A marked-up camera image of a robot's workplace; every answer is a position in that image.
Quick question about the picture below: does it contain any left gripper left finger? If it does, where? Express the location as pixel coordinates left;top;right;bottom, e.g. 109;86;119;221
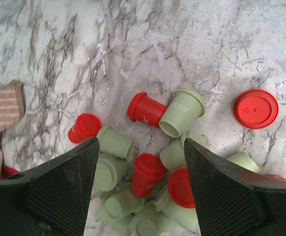
0;138;99;236

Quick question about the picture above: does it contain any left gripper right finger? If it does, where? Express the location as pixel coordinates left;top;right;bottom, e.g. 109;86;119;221
184;139;286;236

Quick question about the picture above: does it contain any green coffee capsule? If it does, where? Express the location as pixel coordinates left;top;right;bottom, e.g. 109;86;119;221
105;186;145;219
159;89;206;138
97;126;136;160
91;153;130;198
153;185;198;231

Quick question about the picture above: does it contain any red coffee capsule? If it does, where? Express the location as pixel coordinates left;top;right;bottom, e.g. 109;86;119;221
167;168;195;208
127;91;167;128
130;153;166;198
68;113;102;144
233;89;279;129

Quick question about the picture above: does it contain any red cloth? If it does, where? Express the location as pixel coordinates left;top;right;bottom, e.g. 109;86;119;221
1;165;19;178

